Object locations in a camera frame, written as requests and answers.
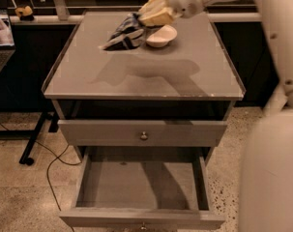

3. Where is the white paper bowl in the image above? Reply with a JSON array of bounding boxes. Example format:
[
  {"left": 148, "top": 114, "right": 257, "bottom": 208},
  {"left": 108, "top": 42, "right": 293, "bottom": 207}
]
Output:
[{"left": 146, "top": 25, "right": 177, "bottom": 48}]

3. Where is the grey open middle drawer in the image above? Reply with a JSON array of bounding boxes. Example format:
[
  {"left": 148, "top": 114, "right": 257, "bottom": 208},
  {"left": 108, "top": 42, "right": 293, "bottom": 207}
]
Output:
[{"left": 60, "top": 147, "right": 225, "bottom": 231}]

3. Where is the yellow black small object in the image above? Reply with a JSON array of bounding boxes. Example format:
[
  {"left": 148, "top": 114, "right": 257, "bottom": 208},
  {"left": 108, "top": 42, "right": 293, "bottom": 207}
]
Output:
[{"left": 15, "top": 5, "right": 34, "bottom": 21}]

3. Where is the open laptop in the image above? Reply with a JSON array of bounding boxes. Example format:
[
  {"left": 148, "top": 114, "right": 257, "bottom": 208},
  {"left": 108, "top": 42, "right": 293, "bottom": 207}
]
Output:
[{"left": 0, "top": 8, "right": 15, "bottom": 72}]

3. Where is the black desk leg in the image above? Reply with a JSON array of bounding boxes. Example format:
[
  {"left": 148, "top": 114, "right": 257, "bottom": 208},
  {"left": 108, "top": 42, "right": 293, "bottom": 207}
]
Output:
[{"left": 19, "top": 112, "right": 48, "bottom": 165}]

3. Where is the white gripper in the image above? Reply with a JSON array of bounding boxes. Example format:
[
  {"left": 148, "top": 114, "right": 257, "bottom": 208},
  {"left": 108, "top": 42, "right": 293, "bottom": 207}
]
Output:
[{"left": 138, "top": 0, "right": 204, "bottom": 27}]

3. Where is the round metal upper knob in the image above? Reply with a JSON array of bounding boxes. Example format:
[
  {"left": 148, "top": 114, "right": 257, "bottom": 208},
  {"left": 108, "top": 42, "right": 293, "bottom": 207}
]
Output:
[{"left": 140, "top": 131, "right": 148, "bottom": 141}]

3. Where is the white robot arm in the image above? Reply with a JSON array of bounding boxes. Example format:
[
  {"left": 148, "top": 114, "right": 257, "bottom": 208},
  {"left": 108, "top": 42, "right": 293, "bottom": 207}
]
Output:
[{"left": 139, "top": 0, "right": 293, "bottom": 232}]

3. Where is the white horizontal rail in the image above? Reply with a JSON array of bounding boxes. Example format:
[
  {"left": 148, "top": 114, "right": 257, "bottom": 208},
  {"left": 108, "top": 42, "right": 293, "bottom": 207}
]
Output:
[{"left": 9, "top": 12, "right": 263, "bottom": 25}]

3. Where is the grey upper drawer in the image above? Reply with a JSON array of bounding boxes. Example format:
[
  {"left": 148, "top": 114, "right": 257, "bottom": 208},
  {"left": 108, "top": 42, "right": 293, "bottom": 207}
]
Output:
[{"left": 58, "top": 120, "right": 227, "bottom": 147}]

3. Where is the black floor cable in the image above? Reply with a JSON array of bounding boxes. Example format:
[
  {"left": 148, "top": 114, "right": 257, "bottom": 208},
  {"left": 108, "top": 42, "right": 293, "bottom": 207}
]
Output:
[{"left": 0, "top": 113, "right": 82, "bottom": 232}]

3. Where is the blue chip bag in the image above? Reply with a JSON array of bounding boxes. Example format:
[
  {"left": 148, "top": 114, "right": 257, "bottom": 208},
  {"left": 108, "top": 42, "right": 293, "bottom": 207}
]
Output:
[{"left": 100, "top": 13, "right": 150, "bottom": 51}]

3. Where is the grey wooden drawer cabinet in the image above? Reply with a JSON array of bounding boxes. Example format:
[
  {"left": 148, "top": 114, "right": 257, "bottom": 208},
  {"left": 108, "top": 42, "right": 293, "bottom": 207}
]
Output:
[{"left": 42, "top": 11, "right": 247, "bottom": 162}]

